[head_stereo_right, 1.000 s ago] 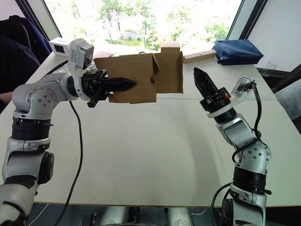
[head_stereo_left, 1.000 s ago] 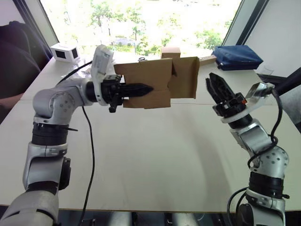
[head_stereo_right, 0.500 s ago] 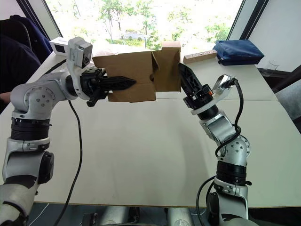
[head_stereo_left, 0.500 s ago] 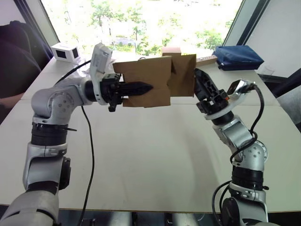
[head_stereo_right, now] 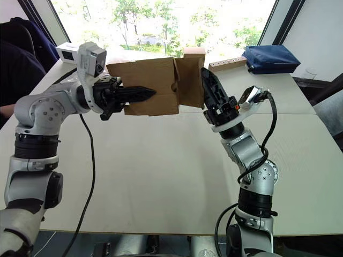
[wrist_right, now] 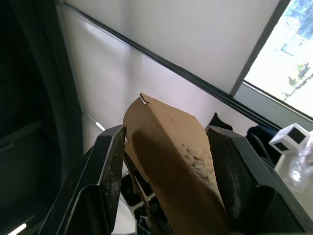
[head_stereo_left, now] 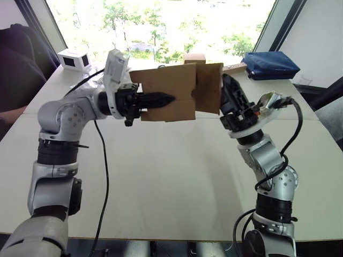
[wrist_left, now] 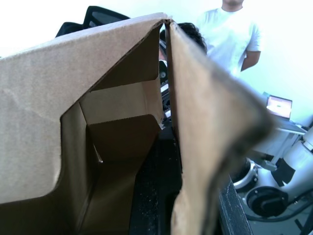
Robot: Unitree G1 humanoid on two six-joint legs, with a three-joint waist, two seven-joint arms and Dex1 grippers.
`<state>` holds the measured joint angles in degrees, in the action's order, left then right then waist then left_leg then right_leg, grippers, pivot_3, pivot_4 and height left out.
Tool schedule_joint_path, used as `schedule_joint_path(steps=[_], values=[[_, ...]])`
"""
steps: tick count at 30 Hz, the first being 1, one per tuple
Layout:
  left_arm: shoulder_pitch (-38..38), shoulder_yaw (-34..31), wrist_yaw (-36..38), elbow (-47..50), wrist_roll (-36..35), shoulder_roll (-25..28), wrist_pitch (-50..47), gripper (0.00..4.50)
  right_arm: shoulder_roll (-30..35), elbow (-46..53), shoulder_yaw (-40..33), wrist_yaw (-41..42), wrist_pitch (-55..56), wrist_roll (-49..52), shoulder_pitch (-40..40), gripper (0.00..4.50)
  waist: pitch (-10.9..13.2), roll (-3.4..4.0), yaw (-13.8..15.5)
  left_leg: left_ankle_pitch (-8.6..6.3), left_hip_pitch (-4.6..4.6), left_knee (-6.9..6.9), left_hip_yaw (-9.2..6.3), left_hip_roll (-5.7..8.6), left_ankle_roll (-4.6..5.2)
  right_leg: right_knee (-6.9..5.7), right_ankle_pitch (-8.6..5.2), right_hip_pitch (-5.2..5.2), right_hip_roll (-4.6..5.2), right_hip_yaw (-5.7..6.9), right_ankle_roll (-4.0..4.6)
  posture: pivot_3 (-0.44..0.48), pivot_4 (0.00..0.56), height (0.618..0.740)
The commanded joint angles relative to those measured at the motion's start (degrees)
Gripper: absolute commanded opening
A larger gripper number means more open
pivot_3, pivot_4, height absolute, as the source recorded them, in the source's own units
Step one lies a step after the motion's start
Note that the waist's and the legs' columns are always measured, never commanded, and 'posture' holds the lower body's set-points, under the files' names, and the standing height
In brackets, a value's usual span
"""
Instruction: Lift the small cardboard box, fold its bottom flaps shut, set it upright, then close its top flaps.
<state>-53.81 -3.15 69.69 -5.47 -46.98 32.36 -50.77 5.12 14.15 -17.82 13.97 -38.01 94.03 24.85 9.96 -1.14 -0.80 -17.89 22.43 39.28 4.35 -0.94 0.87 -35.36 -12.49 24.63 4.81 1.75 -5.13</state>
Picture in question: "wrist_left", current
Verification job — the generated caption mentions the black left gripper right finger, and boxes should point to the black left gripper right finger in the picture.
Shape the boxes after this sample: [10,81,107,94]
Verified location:
[218,174,254,235]

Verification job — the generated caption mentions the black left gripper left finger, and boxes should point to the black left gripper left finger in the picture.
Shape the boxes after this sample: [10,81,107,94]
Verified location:
[129,126,183,235]

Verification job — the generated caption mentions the small brown cardboard box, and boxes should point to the small brown cardboard box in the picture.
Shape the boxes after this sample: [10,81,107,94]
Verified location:
[0,12,277,235]

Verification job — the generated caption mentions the silver robot body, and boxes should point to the silver robot body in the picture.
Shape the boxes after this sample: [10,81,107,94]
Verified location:
[231,127,313,219]

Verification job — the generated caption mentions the white desk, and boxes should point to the white desk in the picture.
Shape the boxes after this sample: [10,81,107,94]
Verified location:
[275,118,309,136]

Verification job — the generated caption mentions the open laptop computer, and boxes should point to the open laptop computer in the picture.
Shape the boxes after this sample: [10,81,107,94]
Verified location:
[265,94,293,121]

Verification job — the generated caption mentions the person with black hair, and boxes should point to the person with black hair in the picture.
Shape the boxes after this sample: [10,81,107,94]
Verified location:
[158,22,208,61]

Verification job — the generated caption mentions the person in white t-shirt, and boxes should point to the person in white t-shirt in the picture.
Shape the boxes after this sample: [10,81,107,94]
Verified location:
[195,0,262,78]

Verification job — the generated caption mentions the black office chair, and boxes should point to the black office chair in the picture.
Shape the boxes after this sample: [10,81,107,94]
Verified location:
[55,5,131,38]

